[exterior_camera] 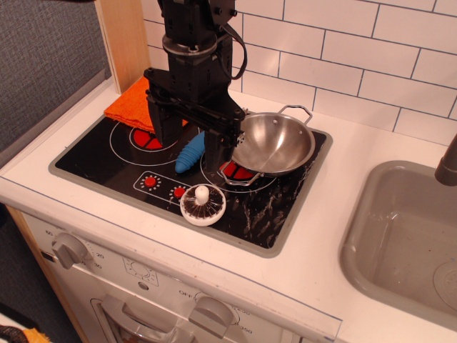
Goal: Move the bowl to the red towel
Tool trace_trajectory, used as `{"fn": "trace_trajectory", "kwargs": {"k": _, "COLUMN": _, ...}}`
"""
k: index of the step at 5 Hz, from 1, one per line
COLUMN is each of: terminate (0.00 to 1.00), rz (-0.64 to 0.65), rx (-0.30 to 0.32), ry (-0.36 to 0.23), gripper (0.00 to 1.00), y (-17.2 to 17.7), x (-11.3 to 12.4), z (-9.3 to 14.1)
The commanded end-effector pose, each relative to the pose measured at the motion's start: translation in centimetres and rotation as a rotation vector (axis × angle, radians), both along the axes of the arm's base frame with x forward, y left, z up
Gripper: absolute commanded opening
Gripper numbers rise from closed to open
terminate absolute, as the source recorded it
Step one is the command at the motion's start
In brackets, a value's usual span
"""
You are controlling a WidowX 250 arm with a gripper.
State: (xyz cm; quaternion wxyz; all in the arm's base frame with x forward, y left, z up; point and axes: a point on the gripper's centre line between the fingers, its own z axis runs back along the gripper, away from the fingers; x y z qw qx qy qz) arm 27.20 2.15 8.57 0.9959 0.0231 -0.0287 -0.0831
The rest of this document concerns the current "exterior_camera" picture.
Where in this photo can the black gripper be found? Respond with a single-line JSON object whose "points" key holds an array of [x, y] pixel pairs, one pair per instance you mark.
{"points": [[195, 89]]}

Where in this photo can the stainless steel bowl with handles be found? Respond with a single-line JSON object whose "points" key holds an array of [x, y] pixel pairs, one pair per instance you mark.
{"points": [[272, 144]]}

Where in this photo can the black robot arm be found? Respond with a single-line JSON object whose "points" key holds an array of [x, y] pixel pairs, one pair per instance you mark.
{"points": [[196, 22]]}

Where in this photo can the orange folded towel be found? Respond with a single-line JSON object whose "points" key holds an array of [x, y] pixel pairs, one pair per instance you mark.
{"points": [[131, 108]]}

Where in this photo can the red stove knob right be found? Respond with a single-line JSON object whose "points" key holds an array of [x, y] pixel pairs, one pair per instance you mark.
{"points": [[179, 192]]}

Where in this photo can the red stove knob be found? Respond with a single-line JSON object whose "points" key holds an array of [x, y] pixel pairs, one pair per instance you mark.
{"points": [[179, 192], [150, 182]]}

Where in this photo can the red stove knob left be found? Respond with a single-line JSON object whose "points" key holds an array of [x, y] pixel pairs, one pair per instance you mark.
{"points": [[150, 182]]}

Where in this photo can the white round dish brush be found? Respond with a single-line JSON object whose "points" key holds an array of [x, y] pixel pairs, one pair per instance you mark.
{"points": [[203, 205]]}

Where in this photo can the black toy stovetop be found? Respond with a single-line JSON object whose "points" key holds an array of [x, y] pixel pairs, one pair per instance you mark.
{"points": [[113, 159]]}

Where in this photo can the grey timer knob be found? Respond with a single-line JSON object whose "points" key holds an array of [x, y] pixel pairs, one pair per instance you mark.
{"points": [[69, 250]]}

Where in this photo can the grey oven temperature knob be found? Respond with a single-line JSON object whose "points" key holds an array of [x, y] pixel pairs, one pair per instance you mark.
{"points": [[212, 315]]}

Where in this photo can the grey sink basin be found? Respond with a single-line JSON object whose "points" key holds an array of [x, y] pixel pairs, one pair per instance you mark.
{"points": [[400, 245]]}

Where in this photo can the grey faucet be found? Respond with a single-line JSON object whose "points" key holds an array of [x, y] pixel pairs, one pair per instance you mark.
{"points": [[446, 172]]}

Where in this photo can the orange and black cloth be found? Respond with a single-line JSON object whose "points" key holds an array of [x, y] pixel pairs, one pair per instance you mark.
{"points": [[15, 335]]}

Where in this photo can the fork with blue handle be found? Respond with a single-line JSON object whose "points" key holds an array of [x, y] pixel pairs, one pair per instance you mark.
{"points": [[190, 154]]}

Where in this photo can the wooden side post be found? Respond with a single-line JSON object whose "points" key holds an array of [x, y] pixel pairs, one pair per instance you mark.
{"points": [[124, 34]]}

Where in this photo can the grey oven door handle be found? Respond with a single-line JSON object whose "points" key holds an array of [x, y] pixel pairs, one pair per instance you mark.
{"points": [[127, 329]]}

